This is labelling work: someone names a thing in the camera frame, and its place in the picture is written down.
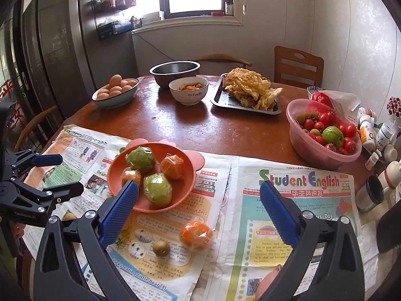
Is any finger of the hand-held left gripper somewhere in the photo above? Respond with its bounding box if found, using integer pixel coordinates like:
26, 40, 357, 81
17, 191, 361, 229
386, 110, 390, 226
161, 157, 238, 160
0, 179, 84, 214
6, 150, 63, 177

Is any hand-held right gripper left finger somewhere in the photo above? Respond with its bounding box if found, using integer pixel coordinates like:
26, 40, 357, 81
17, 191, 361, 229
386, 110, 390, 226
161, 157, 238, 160
33, 180, 141, 301

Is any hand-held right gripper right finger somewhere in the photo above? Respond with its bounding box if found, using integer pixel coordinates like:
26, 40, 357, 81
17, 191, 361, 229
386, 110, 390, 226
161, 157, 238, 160
259, 181, 367, 301

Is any plastic-wrapped orange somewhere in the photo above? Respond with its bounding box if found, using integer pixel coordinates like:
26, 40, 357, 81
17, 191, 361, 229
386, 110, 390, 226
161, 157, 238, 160
160, 154, 185, 180
121, 168, 142, 187
179, 220, 214, 251

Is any plastic-wrapped green citrus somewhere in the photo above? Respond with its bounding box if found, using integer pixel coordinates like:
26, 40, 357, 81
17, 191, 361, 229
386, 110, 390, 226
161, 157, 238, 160
126, 147, 156, 173
143, 173, 173, 207

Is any orange plastic plate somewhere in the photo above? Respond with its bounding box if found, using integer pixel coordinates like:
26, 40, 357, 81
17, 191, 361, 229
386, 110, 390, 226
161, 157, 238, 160
107, 138, 206, 214

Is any person's right hand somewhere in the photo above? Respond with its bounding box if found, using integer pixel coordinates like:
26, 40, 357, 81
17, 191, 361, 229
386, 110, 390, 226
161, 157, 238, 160
255, 265, 284, 301

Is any newspaper with large colourful title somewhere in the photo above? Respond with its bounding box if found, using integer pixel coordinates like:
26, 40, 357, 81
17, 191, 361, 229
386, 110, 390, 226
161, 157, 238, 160
191, 155, 365, 301

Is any newspaper with cartoon pages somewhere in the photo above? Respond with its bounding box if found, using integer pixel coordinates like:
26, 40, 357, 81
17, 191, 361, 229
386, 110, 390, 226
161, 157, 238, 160
23, 125, 232, 301

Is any pink plastic basin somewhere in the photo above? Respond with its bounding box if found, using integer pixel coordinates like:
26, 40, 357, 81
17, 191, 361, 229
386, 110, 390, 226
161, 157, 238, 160
286, 98, 363, 163

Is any red paper door decoration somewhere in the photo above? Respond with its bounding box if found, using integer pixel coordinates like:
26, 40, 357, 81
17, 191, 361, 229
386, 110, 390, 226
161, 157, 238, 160
0, 78, 22, 126

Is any stainless steel cup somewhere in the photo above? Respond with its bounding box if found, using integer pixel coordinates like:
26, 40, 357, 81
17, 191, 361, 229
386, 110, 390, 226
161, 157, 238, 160
356, 176, 385, 213

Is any teal ceramic bowl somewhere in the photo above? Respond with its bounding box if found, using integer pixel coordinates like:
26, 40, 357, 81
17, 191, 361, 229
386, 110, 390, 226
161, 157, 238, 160
92, 78, 140, 110

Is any large green tomato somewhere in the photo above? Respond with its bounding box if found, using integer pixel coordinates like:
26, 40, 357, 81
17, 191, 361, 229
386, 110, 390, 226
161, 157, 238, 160
322, 126, 344, 148

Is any white cloth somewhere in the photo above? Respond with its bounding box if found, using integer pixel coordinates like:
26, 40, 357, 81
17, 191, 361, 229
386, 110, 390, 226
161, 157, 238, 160
357, 210, 381, 292

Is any pile of brown eggs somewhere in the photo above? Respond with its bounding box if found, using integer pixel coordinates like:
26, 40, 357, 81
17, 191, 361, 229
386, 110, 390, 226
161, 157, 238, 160
95, 74, 138, 100

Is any small white dropper bottle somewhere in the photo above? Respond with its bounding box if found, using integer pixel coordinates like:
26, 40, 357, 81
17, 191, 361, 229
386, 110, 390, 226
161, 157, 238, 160
365, 150, 381, 168

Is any heap of cherry tomatoes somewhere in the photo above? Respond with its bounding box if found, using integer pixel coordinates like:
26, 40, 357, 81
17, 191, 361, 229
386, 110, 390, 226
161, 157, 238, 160
302, 111, 358, 155

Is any white medicine bottle orange label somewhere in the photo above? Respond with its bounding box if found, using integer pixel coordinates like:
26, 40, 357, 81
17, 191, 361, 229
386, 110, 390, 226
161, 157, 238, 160
360, 116, 375, 151
357, 107, 376, 120

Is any white rabbit figurine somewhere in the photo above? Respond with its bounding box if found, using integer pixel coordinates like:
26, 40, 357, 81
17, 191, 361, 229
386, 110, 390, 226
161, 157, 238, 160
377, 160, 401, 198

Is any red package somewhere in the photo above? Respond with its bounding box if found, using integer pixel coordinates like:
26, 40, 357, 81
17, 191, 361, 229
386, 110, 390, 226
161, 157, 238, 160
310, 91, 336, 107

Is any grey refrigerator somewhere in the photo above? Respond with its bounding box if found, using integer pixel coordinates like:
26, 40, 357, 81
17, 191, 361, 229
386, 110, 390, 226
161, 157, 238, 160
20, 0, 138, 123

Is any dark baking tray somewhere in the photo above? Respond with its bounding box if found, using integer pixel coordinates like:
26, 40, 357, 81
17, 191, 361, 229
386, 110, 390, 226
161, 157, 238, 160
210, 73, 282, 115

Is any white medicine bottle blue label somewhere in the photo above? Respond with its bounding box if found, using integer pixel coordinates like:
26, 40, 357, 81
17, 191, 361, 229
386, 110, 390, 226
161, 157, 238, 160
376, 122, 397, 151

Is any white bowl with heart print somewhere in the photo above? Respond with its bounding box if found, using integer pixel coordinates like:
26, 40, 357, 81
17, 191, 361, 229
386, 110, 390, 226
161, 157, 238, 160
169, 77, 209, 106

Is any stainless steel bowl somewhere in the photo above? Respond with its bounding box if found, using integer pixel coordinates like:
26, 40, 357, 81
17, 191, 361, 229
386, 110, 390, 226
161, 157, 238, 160
149, 61, 201, 88

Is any dark blue box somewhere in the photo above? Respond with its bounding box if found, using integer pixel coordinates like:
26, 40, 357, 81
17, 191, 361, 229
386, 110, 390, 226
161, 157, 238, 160
98, 25, 132, 40

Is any orange stewed food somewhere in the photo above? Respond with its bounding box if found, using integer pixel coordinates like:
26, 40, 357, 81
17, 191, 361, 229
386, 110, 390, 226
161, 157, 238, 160
175, 82, 204, 91

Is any wooden slat-back chair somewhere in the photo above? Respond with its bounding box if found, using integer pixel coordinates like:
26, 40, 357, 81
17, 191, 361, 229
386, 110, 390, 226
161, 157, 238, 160
274, 46, 324, 88

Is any red and white flower ornament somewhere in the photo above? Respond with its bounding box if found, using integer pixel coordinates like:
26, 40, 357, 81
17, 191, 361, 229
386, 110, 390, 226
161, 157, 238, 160
387, 97, 401, 120

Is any wooden curved-back chair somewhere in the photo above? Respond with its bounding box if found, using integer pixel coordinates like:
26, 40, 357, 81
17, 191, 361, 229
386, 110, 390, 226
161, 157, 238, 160
191, 53, 253, 67

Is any white window sill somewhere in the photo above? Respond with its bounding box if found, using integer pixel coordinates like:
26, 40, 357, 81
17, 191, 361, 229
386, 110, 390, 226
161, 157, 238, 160
132, 16, 244, 35

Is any black wall cable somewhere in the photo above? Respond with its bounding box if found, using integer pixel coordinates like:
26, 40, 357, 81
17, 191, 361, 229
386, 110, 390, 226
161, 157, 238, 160
132, 31, 163, 63

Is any black wire rack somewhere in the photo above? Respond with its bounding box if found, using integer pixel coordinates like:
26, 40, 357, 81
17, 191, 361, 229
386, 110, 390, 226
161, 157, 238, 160
91, 0, 143, 41

